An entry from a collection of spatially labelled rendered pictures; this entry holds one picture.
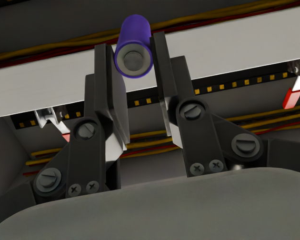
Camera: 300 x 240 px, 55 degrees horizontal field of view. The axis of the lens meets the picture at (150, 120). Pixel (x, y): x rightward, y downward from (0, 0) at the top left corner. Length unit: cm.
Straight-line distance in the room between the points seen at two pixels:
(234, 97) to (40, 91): 37
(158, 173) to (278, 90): 27
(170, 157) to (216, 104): 14
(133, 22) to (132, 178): 34
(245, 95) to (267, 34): 29
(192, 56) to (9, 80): 17
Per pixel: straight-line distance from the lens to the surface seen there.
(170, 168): 47
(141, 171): 48
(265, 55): 29
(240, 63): 28
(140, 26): 16
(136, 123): 56
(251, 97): 57
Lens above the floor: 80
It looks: 39 degrees up
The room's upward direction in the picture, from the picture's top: 166 degrees clockwise
